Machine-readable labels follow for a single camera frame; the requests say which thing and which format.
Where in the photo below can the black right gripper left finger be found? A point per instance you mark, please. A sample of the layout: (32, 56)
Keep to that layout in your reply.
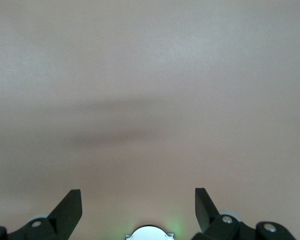
(67, 212)

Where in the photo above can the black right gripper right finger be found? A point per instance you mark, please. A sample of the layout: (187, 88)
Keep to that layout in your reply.
(222, 225)

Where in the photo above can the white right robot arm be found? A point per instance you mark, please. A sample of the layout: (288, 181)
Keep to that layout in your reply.
(150, 233)

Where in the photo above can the brown table cover mat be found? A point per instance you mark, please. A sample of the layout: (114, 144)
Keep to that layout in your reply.
(65, 75)

